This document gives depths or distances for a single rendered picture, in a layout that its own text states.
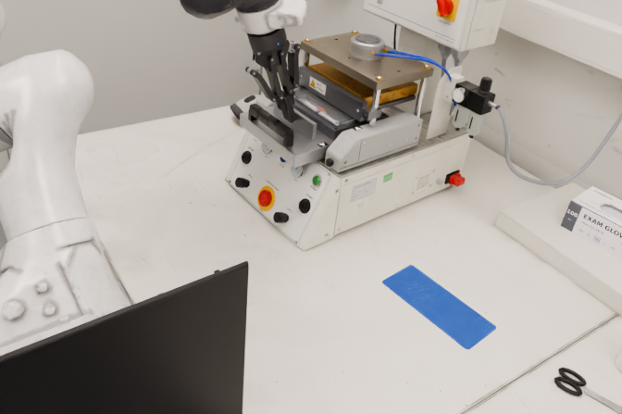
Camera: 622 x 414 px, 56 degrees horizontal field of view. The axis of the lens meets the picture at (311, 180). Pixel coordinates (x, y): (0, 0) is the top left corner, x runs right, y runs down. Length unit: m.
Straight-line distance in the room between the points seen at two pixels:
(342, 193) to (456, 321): 0.36
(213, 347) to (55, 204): 0.29
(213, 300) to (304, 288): 0.47
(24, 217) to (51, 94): 0.17
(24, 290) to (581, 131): 1.37
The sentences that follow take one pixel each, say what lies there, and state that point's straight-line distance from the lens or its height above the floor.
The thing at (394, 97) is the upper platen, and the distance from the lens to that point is 1.37.
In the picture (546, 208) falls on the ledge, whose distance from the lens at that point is 1.57.
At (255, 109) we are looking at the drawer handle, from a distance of 1.31.
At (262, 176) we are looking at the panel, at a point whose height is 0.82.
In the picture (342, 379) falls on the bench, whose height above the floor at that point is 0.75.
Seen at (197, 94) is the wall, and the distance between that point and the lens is 2.87.
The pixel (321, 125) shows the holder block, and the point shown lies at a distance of 1.31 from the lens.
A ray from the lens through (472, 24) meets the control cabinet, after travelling 1.38.
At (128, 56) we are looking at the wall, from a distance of 2.67.
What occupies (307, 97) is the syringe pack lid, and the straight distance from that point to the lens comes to 1.39.
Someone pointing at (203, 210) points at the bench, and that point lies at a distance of 1.42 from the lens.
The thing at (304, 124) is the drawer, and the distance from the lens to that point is 1.29.
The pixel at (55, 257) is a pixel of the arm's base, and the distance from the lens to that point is 0.84.
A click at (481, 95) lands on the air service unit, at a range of 1.34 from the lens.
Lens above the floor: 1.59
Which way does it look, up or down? 33 degrees down
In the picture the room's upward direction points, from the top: 6 degrees clockwise
